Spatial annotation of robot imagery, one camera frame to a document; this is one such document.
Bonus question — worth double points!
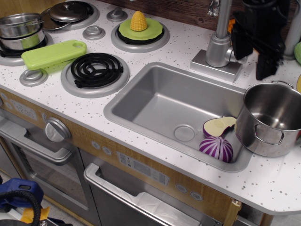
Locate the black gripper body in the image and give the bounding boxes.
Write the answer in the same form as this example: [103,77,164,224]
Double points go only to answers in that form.
[233,0,290,52]

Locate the toy dishwasher door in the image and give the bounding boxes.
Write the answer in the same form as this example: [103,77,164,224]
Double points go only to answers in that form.
[81,151,223,226]

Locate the green cabbage toy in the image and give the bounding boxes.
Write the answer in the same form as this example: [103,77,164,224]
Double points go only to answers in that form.
[294,42,301,64]

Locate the large steel pot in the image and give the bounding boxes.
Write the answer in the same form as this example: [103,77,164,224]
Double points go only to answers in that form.
[235,80,301,157]

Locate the grey toy sink basin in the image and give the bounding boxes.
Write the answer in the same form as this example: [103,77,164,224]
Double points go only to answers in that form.
[104,63,252,172]

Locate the silver oven knob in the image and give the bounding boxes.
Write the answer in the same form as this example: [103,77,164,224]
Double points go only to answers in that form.
[44,117,71,143]

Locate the green plastic cutting board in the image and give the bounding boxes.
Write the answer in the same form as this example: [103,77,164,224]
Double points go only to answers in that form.
[21,40,87,70]

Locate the grey vertical post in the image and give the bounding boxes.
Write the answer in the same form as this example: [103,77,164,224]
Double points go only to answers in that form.
[284,11,301,60]

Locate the toy oven door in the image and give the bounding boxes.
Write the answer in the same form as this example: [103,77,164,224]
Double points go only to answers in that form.
[0,110,100,226]

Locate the black front coil burner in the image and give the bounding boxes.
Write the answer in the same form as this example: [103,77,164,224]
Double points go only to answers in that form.
[71,53,124,88]

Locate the grey stove knob front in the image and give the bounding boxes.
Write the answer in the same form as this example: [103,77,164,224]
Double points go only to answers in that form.
[19,69,48,87]

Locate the blue clamp tool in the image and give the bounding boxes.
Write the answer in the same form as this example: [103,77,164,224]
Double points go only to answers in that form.
[0,178,44,208]

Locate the purple striped onion toy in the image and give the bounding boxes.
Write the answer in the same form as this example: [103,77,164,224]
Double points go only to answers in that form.
[199,136,234,163]

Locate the purple eggplant slice toy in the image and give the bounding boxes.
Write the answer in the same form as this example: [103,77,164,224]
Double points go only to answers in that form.
[203,116,237,137]

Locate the small stacked steel pots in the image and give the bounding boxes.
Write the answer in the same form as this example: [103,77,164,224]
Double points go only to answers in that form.
[0,13,45,50]

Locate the silver toy faucet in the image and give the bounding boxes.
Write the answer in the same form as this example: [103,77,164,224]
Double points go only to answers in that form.
[190,0,248,82]

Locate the green round plate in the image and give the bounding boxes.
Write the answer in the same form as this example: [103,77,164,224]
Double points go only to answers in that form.
[119,18,163,40]

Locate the yellow red fruit slice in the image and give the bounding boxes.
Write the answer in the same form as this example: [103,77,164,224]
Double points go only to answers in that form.
[296,75,301,93]

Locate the grey stove knob middle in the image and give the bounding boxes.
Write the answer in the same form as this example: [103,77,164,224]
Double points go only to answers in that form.
[82,25,105,40]

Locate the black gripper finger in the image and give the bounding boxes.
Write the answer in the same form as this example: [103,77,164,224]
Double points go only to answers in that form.
[231,29,253,60]
[256,51,284,80]

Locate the orange pumpkin toy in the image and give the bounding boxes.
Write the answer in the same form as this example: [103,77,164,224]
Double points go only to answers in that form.
[228,18,236,33]

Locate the yellow corn cob toy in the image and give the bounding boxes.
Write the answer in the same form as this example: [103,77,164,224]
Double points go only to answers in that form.
[130,11,148,32]

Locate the black hose cable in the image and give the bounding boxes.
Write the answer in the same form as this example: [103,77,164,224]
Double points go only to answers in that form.
[0,190,42,226]

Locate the grey stove knob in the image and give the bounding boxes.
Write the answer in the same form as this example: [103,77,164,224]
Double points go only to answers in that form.
[19,69,48,87]
[106,7,128,22]
[82,25,105,40]

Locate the yellow cloth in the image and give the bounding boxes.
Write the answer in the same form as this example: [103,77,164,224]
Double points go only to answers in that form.
[20,206,51,224]

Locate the grey stove knob back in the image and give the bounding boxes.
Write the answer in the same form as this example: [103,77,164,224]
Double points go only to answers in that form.
[106,7,128,22]

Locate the steel pot lid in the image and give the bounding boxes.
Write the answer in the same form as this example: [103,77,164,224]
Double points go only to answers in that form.
[49,1,87,23]

